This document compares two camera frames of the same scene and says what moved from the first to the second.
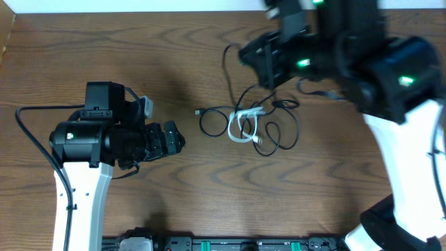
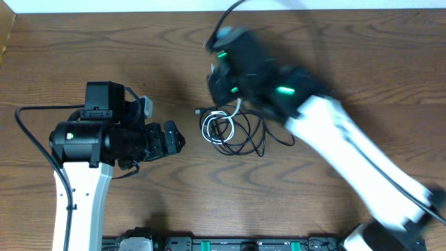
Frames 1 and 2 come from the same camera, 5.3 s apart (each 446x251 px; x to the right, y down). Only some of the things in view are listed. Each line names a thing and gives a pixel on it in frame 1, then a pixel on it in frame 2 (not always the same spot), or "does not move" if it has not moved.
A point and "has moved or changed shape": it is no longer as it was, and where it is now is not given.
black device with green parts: x=232 y=242 does not move
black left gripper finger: x=174 y=141 does not move
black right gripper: x=270 y=71 -> x=217 y=77
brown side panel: x=7 y=18 does not move
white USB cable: x=247 y=122 has moved or changed shape
